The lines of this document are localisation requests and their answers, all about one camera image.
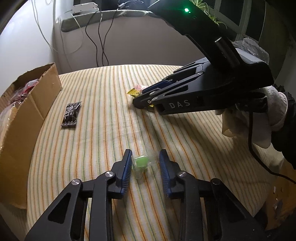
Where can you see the grey window sill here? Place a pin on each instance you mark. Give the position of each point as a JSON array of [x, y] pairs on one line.
[[75, 22]]

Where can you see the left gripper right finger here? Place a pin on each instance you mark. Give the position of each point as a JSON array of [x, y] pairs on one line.
[[207, 204]]

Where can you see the green candy clear wrapper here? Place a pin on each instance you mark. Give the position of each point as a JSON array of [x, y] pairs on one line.
[[142, 163]]

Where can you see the striped tablecloth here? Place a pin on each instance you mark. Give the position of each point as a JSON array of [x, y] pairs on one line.
[[108, 124]]

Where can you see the right hand white glove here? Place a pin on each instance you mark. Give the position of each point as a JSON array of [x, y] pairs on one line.
[[235, 122]]

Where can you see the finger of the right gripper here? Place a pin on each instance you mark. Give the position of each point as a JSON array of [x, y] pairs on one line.
[[178, 75], [175, 90]]

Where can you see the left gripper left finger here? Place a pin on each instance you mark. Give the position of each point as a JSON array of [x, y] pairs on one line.
[[65, 217]]

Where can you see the black cream candy packet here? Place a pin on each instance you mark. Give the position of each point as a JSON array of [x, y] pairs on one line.
[[71, 114]]

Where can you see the yellow candy packet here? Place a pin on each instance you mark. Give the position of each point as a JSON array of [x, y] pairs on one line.
[[140, 99]]

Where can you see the brown cardboard box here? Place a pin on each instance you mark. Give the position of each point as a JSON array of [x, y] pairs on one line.
[[20, 127]]

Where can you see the potted spider plant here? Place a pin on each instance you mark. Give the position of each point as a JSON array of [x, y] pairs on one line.
[[205, 8]]

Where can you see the white power strip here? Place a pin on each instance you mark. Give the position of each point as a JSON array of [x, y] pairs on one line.
[[83, 8]]

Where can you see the red dates snack bag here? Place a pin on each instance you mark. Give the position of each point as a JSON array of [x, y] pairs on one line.
[[21, 94]]

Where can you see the pink snack packet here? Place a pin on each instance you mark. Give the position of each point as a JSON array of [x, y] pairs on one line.
[[140, 87]]

